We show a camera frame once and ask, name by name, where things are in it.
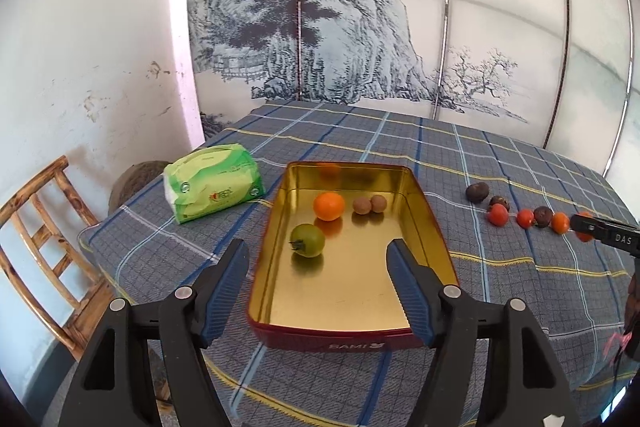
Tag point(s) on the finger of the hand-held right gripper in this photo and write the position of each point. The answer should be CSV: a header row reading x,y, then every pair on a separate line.
x,y
587,224

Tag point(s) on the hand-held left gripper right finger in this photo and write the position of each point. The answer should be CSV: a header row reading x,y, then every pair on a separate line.
x,y
407,292

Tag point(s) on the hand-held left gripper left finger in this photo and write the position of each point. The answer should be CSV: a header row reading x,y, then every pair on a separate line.
x,y
226,292

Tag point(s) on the red cherry tomato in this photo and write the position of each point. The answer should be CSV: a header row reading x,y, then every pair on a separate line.
x,y
584,237
498,215
525,218
560,222

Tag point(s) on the dark water chestnut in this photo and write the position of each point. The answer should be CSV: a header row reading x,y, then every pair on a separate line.
x,y
499,201
477,192
543,215

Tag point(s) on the red tin box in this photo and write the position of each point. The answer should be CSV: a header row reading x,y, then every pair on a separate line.
x,y
350,272

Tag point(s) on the brown longan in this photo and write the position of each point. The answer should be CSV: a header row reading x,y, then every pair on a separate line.
x,y
378,203
361,206

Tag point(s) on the green tomato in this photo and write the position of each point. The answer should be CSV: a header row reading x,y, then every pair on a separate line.
x,y
307,241

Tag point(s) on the green tissue pack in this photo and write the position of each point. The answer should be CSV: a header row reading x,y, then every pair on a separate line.
x,y
215,189

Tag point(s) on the orange tangerine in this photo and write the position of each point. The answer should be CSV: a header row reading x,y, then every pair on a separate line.
x,y
329,206

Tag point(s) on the round brown woven stool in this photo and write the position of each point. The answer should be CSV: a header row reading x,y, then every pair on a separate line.
x,y
132,184

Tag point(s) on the grey plaid tablecloth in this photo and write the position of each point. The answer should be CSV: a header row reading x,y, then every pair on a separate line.
x,y
350,132

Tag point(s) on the wooden chair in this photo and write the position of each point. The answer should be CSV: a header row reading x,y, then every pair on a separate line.
x,y
50,177

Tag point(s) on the landscape painted folding screen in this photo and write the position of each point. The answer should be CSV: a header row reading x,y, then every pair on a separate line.
x,y
350,32

